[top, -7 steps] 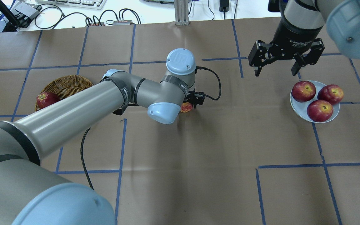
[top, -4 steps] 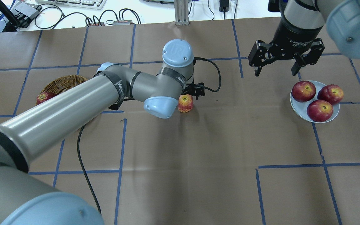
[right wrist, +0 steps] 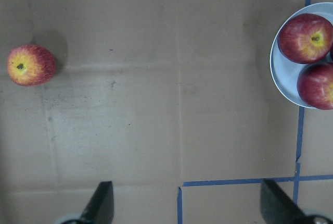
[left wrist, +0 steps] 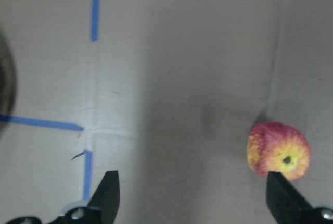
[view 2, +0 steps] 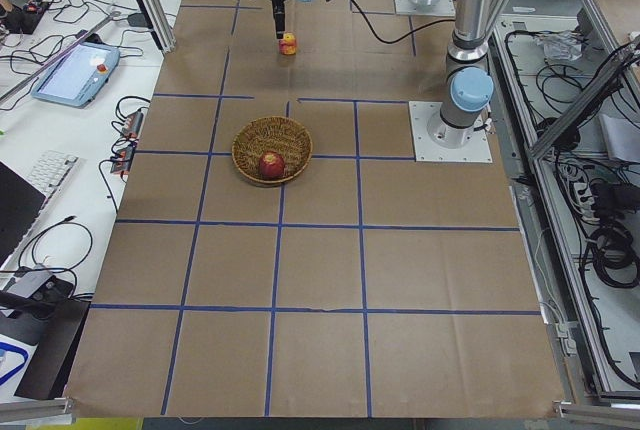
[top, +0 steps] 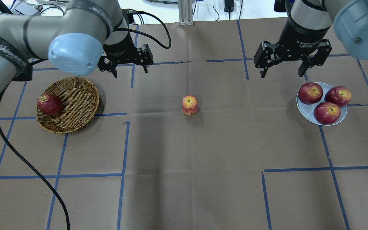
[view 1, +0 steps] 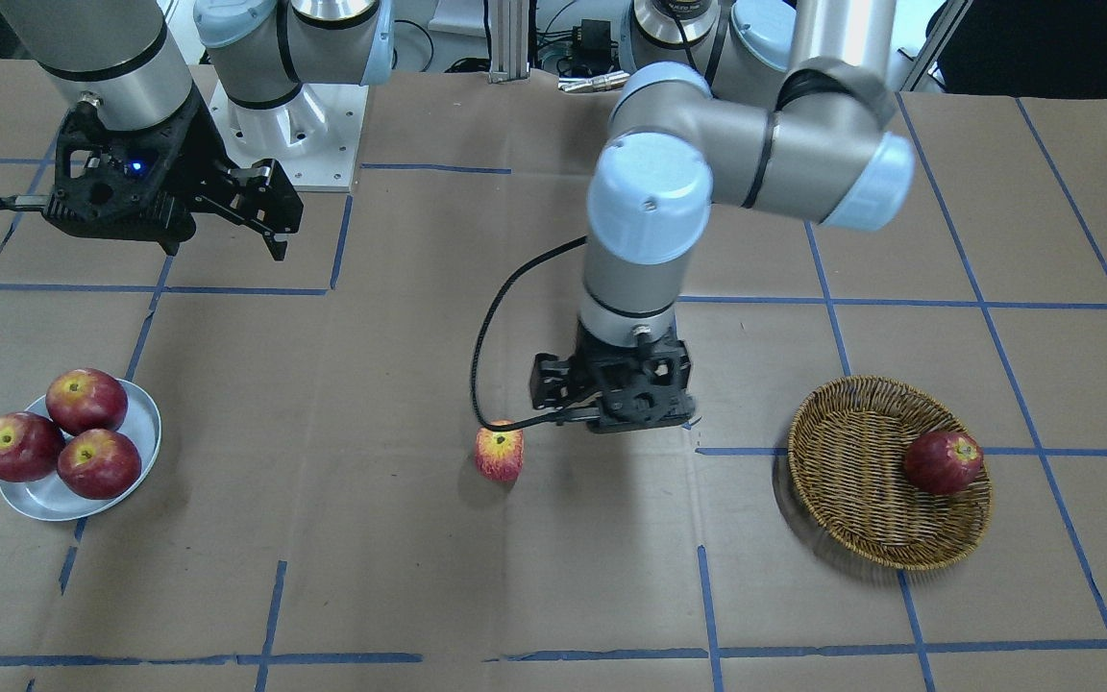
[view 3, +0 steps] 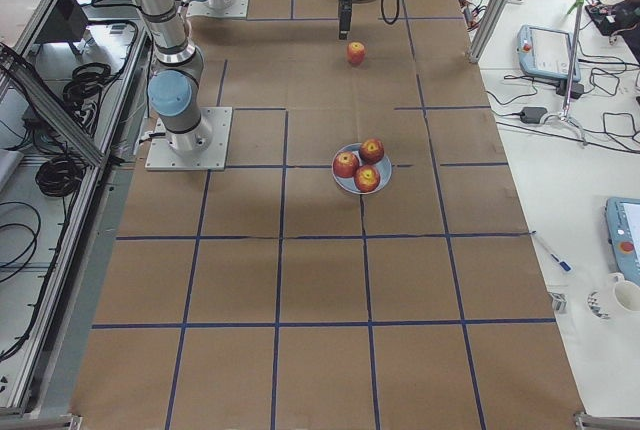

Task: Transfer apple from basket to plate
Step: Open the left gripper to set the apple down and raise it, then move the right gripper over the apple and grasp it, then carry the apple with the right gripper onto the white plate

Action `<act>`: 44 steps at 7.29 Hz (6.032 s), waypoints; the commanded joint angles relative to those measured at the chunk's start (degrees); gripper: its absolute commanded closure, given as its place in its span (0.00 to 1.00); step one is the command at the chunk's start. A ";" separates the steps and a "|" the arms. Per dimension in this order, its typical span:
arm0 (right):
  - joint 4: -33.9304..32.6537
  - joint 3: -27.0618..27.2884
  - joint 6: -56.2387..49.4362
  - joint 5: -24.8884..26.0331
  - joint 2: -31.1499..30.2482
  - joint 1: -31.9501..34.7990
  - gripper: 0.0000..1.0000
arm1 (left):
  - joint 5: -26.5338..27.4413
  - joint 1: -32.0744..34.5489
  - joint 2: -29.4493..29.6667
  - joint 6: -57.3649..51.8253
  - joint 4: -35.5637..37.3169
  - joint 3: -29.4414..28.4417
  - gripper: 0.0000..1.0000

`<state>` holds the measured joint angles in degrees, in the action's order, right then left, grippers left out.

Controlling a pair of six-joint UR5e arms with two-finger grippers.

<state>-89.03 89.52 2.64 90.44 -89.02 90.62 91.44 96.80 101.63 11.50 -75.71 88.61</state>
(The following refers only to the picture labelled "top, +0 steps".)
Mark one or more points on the red plate apple left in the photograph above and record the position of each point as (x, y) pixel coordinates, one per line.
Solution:
(327, 113)

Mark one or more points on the red plate apple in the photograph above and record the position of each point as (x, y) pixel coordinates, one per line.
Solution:
(339, 95)
(310, 93)
(327, 113)

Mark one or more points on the dark red basket apple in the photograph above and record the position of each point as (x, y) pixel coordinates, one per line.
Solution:
(49, 104)

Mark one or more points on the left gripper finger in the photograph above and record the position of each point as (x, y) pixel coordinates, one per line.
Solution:
(105, 64)
(146, 58)

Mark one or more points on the red plate apple back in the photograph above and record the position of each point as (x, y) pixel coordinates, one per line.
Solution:
(339, 95)

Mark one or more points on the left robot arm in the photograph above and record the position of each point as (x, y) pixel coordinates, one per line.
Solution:
(91, 33)

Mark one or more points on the black power adapter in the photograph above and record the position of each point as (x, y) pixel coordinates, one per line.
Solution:
(229, 6)

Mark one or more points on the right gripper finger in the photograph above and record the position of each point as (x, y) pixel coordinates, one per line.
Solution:
(317, 60)
(263, 57)

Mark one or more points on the red plate apple front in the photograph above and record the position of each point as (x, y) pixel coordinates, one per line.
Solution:
(310, 93)

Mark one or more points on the red yellow apple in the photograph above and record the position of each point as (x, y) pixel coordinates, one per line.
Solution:
(189, 105)

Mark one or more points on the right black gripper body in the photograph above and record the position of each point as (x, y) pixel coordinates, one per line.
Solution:
(302, 39)

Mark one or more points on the woven wicker basket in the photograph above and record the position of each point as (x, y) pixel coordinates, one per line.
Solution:
(80, 100)

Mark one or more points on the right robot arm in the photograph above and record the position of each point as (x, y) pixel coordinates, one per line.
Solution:
(349, 19)

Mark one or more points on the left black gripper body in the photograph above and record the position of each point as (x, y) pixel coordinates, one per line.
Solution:
(119, 45)

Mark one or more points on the aluminium frame post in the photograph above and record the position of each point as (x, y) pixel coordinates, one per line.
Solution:
(185, 8)

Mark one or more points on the light blue plate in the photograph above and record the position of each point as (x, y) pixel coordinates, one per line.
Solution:
(307, 110)

